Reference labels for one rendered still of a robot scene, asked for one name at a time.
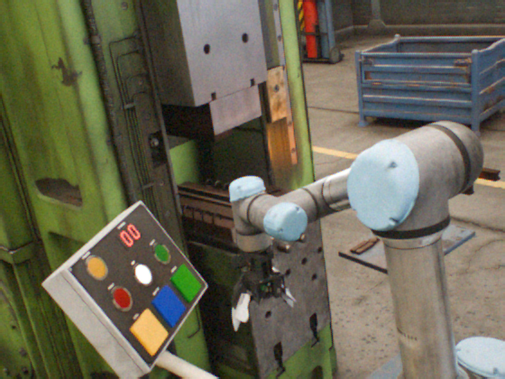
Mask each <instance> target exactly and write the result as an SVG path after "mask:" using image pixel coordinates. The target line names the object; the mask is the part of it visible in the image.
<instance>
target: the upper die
mask: <svg viewBox="0 0 505 379"><path fill-rule="evenodd" d="M161 112H162V116H163V120H164V124H165V129H170V130H181V131H189V132H194V133H201V134H212V135H216V134H220V133H222V132H223V131H225V130H229V129H232V128H234V127H236V126H238V125H241V124H243V123H245V122H247V121H250V120H252V119H254V118H256V117H258V116H261V115H262V108H261V101H260V95H259V89H258V85H251V86H250V87H249V88H245V89H244V90H241V91H238V92H236V93H231V94H229V95H226V96H224V97H220V98H218V99H212V101H210V102H208V103H206V104H204V105H202V106H198V107H192V106H174V105H165V104H161Z"/></svg>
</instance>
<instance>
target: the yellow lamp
mask: <svg viewBox="0 0 505 379"><path fill-rule="evenodd" d="M88 267H89V270H90V272H92V273H93V274H94V275H95V276H96V277H98V278H101V277H103V276H104V275H105V273H106V268H105V266H104V264H103V262H102V261H101V260H98V259H96V258H93V259H91V260H89V262H88Z"/></svg>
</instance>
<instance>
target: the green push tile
mask: <svg viewBox="0 0 505 379"><path fill-rule="evenodd" d="M170 282H171V283H172V284H173V285H174V287H175V288H176V289H177V290H178V292H179V293H180V294H181V296H182V297H184V298H185V300H186V301H187V302H188V303H190V302H191V301H192V299H193V298H194V296H196V294H197V293H198V291H199V290H200V288H201V287H202V286H201V284H200V283H199V282H198V280H197V279H196V278H195V277H194V276H193V275H192V274H191V272H190V271H189V270H188V267H187V266H186V265H185V264H182V265H181V266H180V267H179V269H178V270H177V271H176V272H175V273H174V274H173V275H172V276H171V278H170Z"/></svg>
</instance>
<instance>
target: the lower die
mask: <svg viewBox="0 0 505 379"><path fill-rule="evenodd" d="M176 185H177V184H176ZM177 186H182V187H186V188H190V189H193V190H201V191H204V192H208V193H212V194H216V195H220V196H224V197H228V198H230V192H229V190H227V189H225V190H223V189H220V188H214V187H211V186H204V185H200V184H196V183H191V182H188V181H186V182H184V183H182V184H180V185H177ZM178 194H179V202H180V203H181V204H182V205H183V207H184V206H186V205H187V204H189V205H190V206H191V208H192V210H193V208H195V207H199V208H201V211H202V214H203V212H204V211H205V210H207V209H208V210H209V211H210V212H211V217H210V216H209V214H208V212H206V213H205V215H204V219H205V223H206V228H207V234H208V235H209V236H214V229H213V224H212V216H213V215H214V214H215V213H216V212H219V213H220V214H221V216H222V220H220V217H219V215H215V217H214V222H215V227H216V234H217V237H218V238H221V239H224V240H225V241H233V242H236V243H237V238H236V233H235V225H234V216H233V211H232V205H231V204H228V203H224V202H222V201H218V200H213V199H207V198H204V197H200V196H196V195H192V194H188V193H186V192H181V191H178ZM192 210H191V211H190V210H189V207H186V208H185V216H186V220H187V224H188V229H191V230H194V224H193V220H192V216H191V213H192ZM194 219H195V222H196V227H197V231H198V232H200V233H204V232H205V229H204V225H203V221H202V215H200V213H199V210H198V209H196V210H195V211H194Z"/></svg>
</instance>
